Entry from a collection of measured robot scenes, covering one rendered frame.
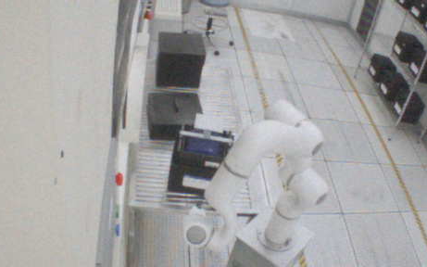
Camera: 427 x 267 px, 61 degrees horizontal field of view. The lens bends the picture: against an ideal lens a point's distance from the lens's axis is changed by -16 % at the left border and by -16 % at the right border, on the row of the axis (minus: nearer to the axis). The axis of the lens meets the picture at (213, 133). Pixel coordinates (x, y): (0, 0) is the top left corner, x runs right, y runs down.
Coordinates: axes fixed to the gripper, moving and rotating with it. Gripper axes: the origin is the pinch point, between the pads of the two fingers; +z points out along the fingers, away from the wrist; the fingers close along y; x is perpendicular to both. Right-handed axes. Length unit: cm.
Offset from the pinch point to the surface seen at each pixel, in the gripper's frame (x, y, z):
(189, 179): 4.4, 9.9, 32.0
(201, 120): 10.3, 35.9, 29.0
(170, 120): 23, 31, 62
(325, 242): -109, -2, 114
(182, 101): 22, 43, 76
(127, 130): 40, 18, 40
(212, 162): -1.7, 21.0, 28.6
